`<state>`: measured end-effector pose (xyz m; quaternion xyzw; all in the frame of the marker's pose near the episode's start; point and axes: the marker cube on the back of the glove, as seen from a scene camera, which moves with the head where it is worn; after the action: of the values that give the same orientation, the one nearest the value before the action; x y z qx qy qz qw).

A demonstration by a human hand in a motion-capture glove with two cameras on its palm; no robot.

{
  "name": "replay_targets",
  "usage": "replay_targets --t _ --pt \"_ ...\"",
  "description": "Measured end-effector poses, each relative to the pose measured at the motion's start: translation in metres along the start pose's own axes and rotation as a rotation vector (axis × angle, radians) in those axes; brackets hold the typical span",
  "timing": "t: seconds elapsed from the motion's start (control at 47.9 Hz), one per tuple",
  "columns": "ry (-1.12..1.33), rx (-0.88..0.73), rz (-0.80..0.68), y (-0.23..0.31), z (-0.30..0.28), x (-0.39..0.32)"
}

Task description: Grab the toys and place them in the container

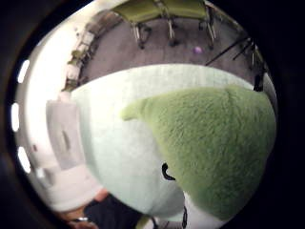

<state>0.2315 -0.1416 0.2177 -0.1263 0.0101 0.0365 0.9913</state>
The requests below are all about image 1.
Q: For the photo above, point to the black tripod stand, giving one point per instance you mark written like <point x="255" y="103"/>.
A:
<point x="228" y="49"/>

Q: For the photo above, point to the the person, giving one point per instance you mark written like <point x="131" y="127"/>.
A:
<point x="111" y="213"/>

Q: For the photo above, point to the oblong ceiling light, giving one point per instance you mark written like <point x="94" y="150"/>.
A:
<point x="24" y="159"/>
<point x="15" y="117"/>
<point x="23" y="71"/>

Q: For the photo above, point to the white door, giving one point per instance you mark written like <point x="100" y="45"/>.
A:
<point x="63" y="133"/>

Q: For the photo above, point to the small purple ball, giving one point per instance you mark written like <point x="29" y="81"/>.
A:
<point x="197" y="50"/>

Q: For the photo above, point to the green plush toy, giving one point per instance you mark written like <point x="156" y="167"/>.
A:
<point x="216" y="143"/>

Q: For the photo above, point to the cluttered shelf unit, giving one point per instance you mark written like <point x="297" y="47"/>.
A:
<point x="79" y="54"/>

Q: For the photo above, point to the green chair with metal legs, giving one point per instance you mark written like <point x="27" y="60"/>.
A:
<point x="139" y="11"/>
<point x="187" y="8"/>

